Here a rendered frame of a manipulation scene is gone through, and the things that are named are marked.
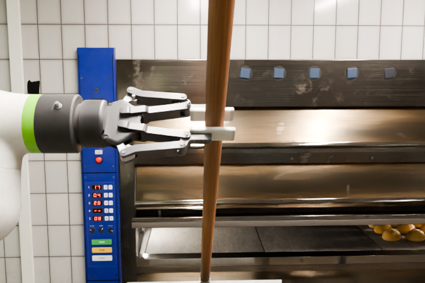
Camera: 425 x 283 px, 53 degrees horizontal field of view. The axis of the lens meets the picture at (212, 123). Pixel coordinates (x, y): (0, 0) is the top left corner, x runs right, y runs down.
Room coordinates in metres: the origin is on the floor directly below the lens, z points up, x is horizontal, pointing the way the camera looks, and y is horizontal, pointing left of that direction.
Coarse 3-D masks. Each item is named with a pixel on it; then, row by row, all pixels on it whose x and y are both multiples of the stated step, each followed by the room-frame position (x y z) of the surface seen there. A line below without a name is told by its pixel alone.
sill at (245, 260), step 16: (144, 256) 1.90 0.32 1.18; (160, 256) 1.90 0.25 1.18; (176, 256) 1.90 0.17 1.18; (192, 256) 1.90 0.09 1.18; (224, 256) 1.90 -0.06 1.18; (240, 256) 1.90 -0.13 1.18; (256, 256) 1.90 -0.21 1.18; (272, 256) 1.90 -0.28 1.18; (288, 256) 1.90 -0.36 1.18; (304, 256) 1.90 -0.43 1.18; (320, 256) 1.91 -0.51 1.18; (336, 256) 1.91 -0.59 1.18; (352, 256) 1.91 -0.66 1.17; (368, 256) 1.91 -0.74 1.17; (384, 256) 1.92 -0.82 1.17; (400, 256) 1.92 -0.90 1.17; (416, 256) 1.92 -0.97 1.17
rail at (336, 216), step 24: (192, 216) 1.75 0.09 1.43; (216, 216) 1.75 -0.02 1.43; (240, 216) 1.75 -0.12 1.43; (264, 216) 1.75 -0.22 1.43; (288, 216) 1.75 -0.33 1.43; (312, 216) 1.76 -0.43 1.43; (336, 216) 1.76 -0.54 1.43; (360, 216) 1.77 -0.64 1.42; (384, 216) 1.77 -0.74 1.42; (408, 216) 1.77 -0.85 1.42
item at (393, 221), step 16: (144, 224) 1.73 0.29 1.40; (160, 224) 1.73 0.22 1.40; (176, 224) 1.73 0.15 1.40; (192, 224) 1.73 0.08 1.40; (224, 224) 1.74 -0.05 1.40; (240, 224) 1.74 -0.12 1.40; (256, 224) 1.74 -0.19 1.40; (272, 224) 1.75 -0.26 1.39; (288, 224) 1.75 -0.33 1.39; (304, 224) 1.75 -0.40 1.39; (320, 224) 1.75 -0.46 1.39; (336, 224) 1.76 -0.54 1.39; (352, 224) 1.76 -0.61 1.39; (368, 224) 1.76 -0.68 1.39; (384, 224) 1.76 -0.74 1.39; (400, 224) 1.77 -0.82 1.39
